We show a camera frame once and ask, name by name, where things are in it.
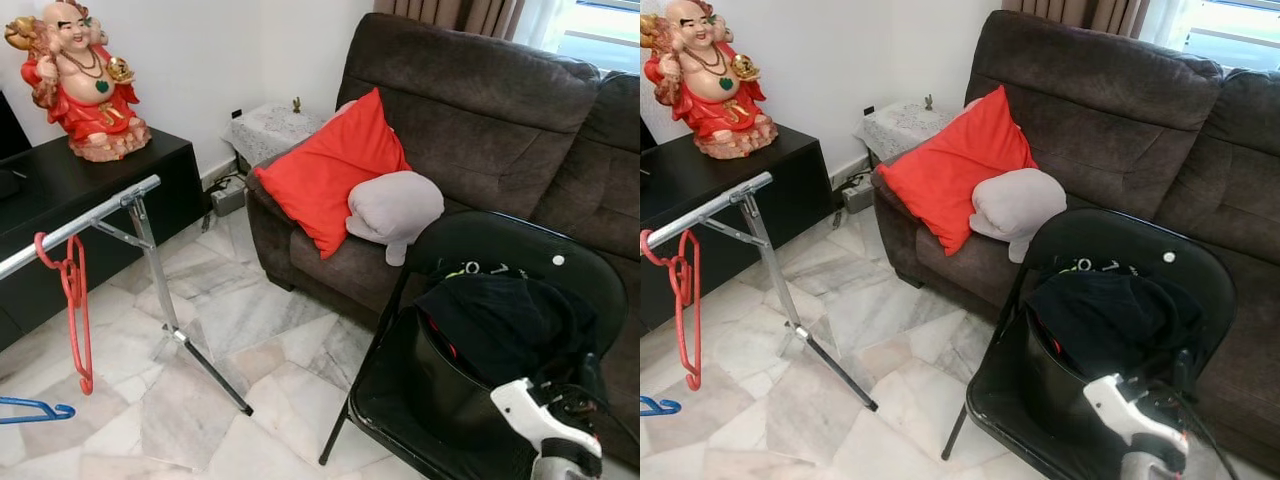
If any red plastic hanger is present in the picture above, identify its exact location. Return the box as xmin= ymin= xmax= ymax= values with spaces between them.
xmin=34 ymin=232 xmax=97 ymax=396
xmin=641 ymin=228 xmax=705 ymax=392

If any large black tub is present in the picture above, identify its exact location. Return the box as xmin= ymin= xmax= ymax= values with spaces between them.
xmin=1022 ymin=262 xmax=1209 ymax=446
xmin=412 ymin=262 xmax=606 ymax=446

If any black folding chair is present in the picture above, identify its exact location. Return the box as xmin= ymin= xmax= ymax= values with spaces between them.
xmin=318 ymin=210 xmax=633 ymax=480
xmin=940 ymin=207 xmax=1241 ymax=480

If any silver metal clothes rack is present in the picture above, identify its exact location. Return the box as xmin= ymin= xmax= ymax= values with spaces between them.
xmin=645 ymin=171 xmax=881 ymax=413
xmin=0 ymin=174 xmax=257 ymax=417

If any grey cushion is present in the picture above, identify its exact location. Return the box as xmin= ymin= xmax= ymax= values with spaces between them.
xmin=968 ymin=167 xmax=1070 ymax=264
xmin=345 ymin=170 xmax=447 ymax=268

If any black TV cabinet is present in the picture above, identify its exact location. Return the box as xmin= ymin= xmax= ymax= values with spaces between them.
xmin=640 ymin=124 xmax=836 ymax=333
xmin=0 ymin=127 xmax=208 ymax=353

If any brown fabric sofa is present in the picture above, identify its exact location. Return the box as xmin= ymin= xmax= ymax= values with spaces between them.
xmin=244 ymin=12 xmax=641 ymax=473
xmin=868 ymin=9 xmax=1280 ymax=477

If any red cushion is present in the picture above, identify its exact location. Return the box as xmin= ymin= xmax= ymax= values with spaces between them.
xmin=876 ymin=85 xmax=1042 ymax=258
xmin=253 ymin=87 xmax=414 ymax=262

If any red laughing Buddha statue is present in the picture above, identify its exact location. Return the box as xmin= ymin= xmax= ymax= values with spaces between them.
xmin=4 ymin=0 xmax=154 ymax=164
xmin=640 ymin=0 xmax=780 ymax=161

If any bright window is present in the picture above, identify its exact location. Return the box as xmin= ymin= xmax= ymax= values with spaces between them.
xmin=1165 ymin=0 xmax=1280 ymax=71
xmin=540 ymin=0 xmax=641 ymax=73

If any lace covered side table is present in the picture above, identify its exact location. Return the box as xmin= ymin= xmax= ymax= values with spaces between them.
xmin=221 ymin=101 xmax=333 ymax=169
xmin=854 ymin=97 xmax=963 ymax=163

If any brown curtain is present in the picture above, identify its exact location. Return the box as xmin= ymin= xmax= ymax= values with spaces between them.
xmin=374 ymin=0 xmax=527 ymax=41
xmin=1002 ymin=0 xmax=1153 ymax=39

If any black television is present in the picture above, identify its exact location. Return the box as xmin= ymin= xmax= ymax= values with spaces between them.
xmin=0 ymin=90 xmax=33 ymax=163

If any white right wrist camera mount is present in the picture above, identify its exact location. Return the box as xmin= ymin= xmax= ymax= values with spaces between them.
xmin=489 ymin=376 xmax=578 ymax=463
xmin=1082 ymin=372 xmax=1191 ymax=453

